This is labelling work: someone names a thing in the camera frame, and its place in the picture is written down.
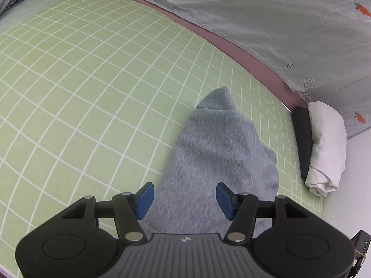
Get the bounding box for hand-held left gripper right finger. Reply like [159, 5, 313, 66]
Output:
[216, 182, 312, 242]

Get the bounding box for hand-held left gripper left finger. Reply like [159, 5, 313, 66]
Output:
[61, 182, 155, 242]

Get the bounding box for grey pants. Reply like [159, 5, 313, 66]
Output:
[142, 86, 280, 235]

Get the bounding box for dark grey folded garment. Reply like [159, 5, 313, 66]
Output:
[291, 106, 315, 180]

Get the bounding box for white folded cloth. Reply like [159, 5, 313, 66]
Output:
[304, 101, 347, 199]

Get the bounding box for pink mattress edge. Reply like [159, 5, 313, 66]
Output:
[71, 0, 302, 113]

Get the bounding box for green grid mat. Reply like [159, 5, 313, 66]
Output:
[0, 0, 323, 275]

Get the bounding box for grey carrot printed sheet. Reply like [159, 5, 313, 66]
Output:
[84, 0, 371, 139]

